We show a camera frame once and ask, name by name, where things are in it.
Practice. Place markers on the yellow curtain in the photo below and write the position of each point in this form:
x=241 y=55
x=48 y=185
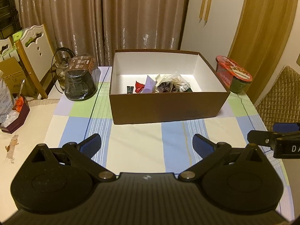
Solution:
x=260 y=39

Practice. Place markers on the red instant noodle bowl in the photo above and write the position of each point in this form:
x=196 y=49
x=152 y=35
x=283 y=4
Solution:
x=235 y=77

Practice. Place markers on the quilted tan chair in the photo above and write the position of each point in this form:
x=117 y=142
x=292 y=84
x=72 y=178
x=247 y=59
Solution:
x=281 y=103

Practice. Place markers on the brown curtain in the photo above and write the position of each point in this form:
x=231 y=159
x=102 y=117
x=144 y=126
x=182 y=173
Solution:
x=100 y=27

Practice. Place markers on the brown cardboard box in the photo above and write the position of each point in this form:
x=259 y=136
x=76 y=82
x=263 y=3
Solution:
x=204 y=99

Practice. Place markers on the cotton swab bag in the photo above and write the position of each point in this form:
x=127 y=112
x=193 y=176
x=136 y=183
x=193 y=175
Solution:
x=180 y=82

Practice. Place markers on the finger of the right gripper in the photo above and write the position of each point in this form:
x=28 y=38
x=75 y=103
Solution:
x=262 y=138
x=286 y=127

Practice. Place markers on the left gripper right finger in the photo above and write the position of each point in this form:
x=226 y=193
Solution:
x=211 y=154

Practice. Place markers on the white plastic clip holder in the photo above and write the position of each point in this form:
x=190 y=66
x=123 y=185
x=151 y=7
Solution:
x=163 y=78

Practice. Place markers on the red snack packet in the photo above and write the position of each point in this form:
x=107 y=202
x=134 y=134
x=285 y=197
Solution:
x=139 y=87

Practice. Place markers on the wall socket plate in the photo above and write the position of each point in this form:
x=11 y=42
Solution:
x=298 y=60

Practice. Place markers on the cardboard carton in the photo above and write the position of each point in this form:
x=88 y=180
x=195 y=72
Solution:
x=13 y=75

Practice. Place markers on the dark folding rack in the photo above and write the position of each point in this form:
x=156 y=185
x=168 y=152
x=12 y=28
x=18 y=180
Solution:
x=10 y=22

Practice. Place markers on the crumpled white plastic bag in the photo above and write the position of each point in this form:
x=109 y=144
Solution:
x=8 y=114

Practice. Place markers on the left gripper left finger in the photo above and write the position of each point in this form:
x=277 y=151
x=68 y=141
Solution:
x=81 y=155

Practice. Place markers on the dark purple scrunchie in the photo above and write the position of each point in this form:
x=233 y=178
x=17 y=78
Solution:
x=167 y=87

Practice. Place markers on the dark green sachet packet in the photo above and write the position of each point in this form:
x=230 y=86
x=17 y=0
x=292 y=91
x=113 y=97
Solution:
x=130 y=89

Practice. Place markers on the purple cream tube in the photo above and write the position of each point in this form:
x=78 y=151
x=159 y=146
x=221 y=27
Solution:
x=149 y=86

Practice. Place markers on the yellow wall ornament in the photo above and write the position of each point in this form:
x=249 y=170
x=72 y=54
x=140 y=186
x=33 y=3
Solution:
x=205 y=10

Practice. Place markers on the glass teapot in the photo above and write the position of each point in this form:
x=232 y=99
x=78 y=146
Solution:
x=62 y=65

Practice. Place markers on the dark wrapped noodle bowl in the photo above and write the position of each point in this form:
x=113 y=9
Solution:
x=81 y=78

